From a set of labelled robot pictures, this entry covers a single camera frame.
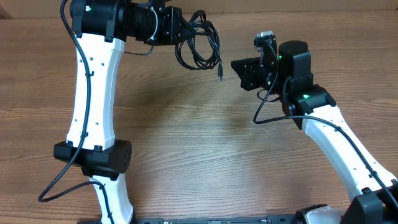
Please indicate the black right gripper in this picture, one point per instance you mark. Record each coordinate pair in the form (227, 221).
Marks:
(249, 76)

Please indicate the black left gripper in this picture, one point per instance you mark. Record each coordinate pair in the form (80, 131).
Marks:
(173, 18)

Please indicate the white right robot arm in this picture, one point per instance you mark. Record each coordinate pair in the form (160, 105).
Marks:
(285, 71)

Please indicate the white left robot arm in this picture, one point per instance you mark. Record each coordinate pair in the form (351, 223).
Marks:
(100, 30)

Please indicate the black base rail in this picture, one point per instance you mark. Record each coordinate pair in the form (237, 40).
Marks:
(217, 220)

